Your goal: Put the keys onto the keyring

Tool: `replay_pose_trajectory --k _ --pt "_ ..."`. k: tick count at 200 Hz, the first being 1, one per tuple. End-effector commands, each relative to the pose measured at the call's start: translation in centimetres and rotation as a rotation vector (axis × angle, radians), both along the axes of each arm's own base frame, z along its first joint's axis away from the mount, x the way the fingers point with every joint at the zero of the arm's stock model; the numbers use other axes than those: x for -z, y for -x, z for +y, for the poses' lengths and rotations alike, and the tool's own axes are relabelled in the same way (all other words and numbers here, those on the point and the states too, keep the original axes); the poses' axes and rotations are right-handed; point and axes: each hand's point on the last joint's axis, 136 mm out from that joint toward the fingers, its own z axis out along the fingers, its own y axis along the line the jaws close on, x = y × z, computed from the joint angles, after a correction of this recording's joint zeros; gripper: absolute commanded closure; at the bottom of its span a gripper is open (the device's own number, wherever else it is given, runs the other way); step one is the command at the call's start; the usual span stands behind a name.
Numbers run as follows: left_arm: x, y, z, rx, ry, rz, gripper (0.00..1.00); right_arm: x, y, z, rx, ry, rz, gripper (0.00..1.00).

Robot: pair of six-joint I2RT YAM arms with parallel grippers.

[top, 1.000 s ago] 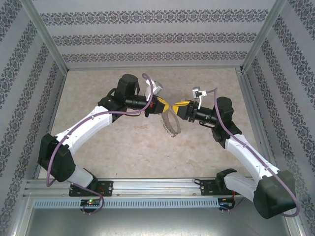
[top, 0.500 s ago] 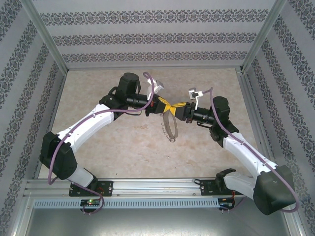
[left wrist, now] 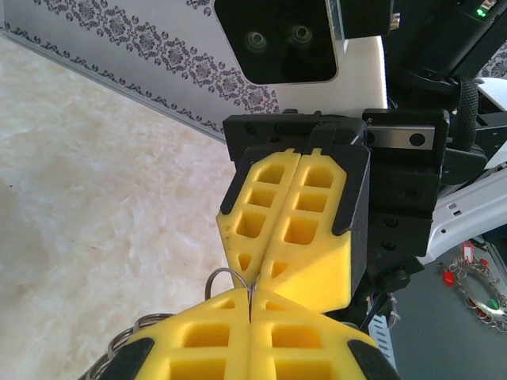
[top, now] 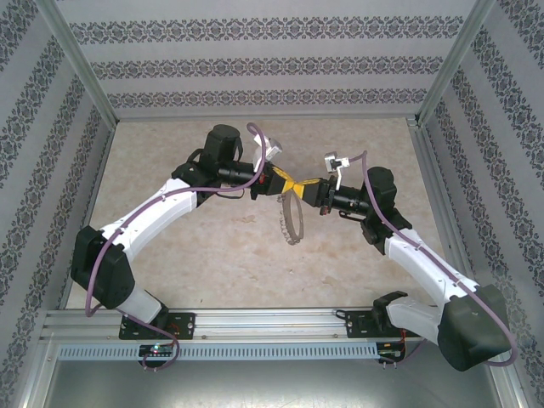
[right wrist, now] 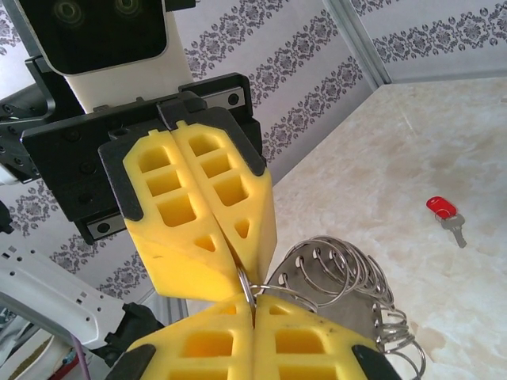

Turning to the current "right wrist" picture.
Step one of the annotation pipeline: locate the aluminium frame post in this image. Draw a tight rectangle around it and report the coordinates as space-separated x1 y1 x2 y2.
322 0 393 86

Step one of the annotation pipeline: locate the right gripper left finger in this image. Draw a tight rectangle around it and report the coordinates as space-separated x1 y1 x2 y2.
106 294 254 380

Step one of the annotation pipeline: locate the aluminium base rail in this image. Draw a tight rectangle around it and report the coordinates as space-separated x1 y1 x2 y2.
158 295 188 330

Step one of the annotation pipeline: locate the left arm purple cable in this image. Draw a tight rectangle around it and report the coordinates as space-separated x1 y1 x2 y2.
70 331 91 380

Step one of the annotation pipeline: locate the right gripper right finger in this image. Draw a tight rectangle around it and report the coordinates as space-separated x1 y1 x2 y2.
253 294 401 380

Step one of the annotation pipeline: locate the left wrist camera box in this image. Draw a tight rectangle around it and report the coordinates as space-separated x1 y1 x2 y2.
15 0 195 116

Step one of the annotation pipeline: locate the metal plate with key rings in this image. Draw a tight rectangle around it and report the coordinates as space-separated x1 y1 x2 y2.
237 235 428 369

